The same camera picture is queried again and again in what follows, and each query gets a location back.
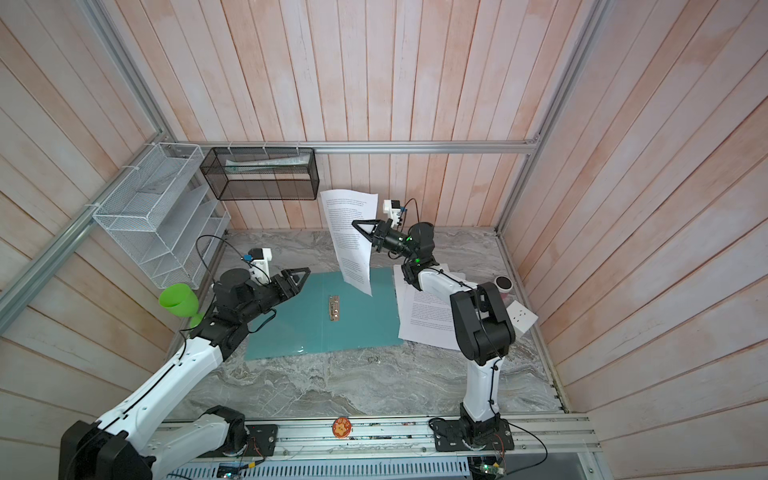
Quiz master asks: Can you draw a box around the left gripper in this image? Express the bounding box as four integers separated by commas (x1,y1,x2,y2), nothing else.
240,267,313,321

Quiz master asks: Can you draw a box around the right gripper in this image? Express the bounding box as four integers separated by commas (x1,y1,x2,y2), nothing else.
357,223,419,265

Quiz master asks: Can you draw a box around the printed paper sheet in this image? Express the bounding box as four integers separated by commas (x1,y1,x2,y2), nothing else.
319,189,378,296

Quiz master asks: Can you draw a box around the green file folder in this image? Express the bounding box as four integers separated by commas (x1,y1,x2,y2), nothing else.
245,268,402,360

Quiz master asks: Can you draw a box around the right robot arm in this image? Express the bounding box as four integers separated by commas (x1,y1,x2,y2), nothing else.
351,220,516,452

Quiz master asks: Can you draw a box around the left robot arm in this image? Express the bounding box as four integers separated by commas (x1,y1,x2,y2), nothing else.
58,267,311,479

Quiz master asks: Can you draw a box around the metal folder clip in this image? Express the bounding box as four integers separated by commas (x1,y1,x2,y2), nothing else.
328,295,340,322

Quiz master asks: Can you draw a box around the printed paper stack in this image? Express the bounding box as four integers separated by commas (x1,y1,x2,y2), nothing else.
393,266,459,351

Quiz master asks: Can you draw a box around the green plastic goblet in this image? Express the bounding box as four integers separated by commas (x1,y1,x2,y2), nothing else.
158,283,204,328

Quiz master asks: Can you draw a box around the black mesh basket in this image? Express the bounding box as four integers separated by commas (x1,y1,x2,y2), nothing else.
200,146,320,201

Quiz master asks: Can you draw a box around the pink cylindrical speaker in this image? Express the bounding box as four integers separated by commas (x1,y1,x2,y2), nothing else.
494,275,514,294

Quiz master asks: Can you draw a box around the white power socket cube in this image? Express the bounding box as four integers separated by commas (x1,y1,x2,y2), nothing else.
506,300,538,337

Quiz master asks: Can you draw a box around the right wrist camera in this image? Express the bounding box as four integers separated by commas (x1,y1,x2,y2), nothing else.
382,199,406,225

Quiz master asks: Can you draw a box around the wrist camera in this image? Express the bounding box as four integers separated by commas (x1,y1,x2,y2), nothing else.
243,248,272,285
382,199,406,225

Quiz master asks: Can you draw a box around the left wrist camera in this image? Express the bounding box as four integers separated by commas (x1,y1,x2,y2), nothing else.
243,248,272,285

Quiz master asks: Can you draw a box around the left camera cable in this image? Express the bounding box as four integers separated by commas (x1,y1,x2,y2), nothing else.
194,233,248,283

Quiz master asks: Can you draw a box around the white wire mesh shelf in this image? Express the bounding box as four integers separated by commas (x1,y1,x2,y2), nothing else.
94,143,231,290

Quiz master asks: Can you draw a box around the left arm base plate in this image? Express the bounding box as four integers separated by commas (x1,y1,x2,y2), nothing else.
200,423,279,459

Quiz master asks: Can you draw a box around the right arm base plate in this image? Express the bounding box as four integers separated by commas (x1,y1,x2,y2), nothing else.
428,417,515,453

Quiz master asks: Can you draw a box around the aluminium front rail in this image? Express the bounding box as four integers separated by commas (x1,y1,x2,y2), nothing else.
236,412,601,464

